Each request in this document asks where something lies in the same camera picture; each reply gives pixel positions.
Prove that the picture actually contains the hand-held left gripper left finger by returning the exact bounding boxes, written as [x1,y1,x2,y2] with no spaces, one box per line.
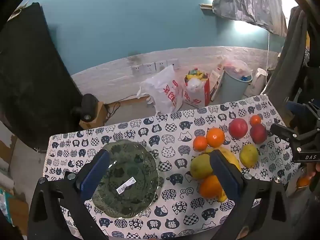
[28,149,112,240]

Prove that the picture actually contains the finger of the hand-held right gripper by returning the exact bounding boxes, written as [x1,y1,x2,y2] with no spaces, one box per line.
[285,101,320,124]
[270,123,304,143]

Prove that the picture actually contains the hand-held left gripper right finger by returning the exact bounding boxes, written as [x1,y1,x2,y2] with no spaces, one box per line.
[209,149,293,240]

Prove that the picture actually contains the orange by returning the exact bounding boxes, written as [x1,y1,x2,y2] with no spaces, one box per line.
[206,127,225,148]
[199,175,223,198]

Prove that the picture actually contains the small red apple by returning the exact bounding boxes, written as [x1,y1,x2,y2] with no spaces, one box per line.
[250,124,267,145]

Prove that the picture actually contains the green-yellow mango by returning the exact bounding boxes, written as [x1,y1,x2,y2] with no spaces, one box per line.
[190,154,213,180]

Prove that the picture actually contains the green glass bowl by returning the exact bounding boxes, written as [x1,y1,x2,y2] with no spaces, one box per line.
[91,140,160,218]

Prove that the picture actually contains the yellow-green lemon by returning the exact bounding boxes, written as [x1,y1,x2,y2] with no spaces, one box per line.
[239,144,259,168]

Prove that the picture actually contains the small tangerine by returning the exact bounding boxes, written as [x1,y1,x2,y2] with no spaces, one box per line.
[249,114,262,127]
[192,136,208,152]

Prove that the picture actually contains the large red apple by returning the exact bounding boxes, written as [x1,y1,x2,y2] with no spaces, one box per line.
[228,118,248,139]

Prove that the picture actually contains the person's right hand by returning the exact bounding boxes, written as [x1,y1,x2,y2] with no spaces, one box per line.
[308,162,320,192]

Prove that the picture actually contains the white kettle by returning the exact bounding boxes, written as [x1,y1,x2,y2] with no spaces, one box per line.
[244,68,268,98]

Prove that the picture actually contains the hanging grey garment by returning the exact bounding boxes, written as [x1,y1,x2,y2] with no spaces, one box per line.
[264,5,310,98]

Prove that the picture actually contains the small cardboard box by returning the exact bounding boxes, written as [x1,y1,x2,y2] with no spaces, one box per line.
[79,101,107,130]

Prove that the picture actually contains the blue-grey trash bin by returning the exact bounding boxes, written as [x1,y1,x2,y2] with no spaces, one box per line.
[217,66,253,104]

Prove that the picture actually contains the black round device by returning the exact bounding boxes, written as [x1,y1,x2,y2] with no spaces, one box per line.
[71,94,99,123]

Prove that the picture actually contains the cat print tablecloth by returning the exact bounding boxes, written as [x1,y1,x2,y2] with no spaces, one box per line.
[42,94,300,240]

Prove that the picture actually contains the white cardboard carton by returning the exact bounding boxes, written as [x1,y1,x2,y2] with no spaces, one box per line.
[209,64,225,101]

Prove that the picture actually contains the red paper bag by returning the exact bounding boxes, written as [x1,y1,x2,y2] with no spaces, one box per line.
[184,67,210,108]

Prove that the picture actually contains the brown cardboard box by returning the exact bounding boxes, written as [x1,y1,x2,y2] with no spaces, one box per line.
[0,189,28,233]

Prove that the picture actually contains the white plastic bag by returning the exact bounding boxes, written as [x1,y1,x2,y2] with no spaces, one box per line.
[137,65,184,114]

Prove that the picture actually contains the black cloth backdrop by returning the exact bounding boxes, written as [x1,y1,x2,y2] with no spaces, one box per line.
[0,2,84,153]

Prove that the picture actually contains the grey plastic sheet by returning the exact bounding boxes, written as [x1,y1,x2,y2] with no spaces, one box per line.
[212,0,288,37]

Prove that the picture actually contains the wooden ledge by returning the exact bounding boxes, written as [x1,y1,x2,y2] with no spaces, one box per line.
[199,4,213,15]

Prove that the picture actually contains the black cable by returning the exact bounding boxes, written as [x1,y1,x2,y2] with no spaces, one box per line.
[105,100,130,119]

